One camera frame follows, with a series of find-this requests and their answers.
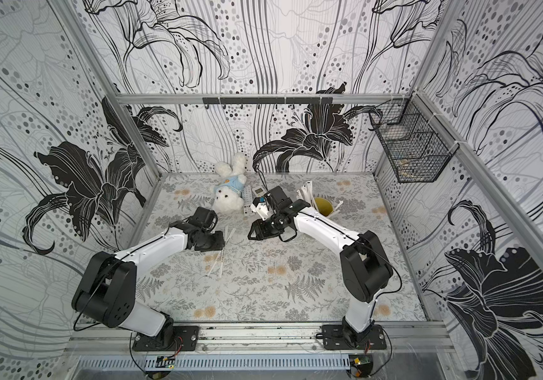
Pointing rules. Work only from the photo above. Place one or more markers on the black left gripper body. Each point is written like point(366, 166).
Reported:
point(210, 241)

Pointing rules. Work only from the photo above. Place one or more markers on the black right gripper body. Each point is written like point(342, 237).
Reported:
point(266, 226)

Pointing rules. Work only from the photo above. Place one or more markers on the yellow plastic cup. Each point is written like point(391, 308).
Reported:
point(323, 206)

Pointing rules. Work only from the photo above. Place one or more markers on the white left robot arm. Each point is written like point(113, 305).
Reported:
point(107, 291)

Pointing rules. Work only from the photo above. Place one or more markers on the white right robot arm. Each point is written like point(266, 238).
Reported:
point(366, 270)

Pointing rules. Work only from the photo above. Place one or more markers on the white remote control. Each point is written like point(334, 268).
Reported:
point(248, 198)

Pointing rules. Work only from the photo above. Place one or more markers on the white remote with screen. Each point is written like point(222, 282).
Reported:
point(258, 192)

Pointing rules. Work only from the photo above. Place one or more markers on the white teddy bear blue shirt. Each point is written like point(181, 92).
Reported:
point(228, 194)

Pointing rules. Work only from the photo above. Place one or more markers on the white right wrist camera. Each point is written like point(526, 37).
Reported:
point(260, 207)

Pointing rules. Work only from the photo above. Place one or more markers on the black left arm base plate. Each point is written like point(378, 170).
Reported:
point(170, 339)

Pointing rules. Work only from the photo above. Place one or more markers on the grey slotted cable duct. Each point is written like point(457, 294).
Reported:
point(235, 362)

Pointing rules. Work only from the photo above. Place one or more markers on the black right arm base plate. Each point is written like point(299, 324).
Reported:
point(337, 338)

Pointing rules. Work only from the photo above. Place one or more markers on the black hook rail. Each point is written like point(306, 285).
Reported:
point(267, 101)

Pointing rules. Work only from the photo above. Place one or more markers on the black wire basket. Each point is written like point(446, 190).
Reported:
point(415, 151)

